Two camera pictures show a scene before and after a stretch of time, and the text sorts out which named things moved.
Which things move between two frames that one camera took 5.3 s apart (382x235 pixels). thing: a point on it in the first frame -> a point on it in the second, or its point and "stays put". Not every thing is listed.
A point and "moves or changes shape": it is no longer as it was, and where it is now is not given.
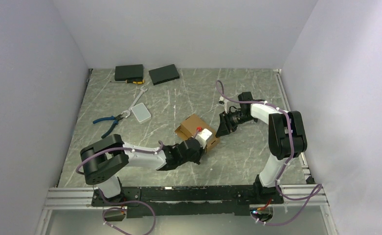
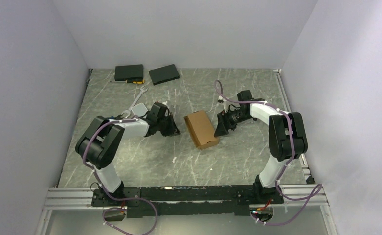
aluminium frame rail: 69,199 stays put
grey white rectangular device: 141,112 stays put
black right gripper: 224,127 stays put
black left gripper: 202,152 -> 173,130
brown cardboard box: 188,128 moves or changes shape
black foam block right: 164,74 stays put
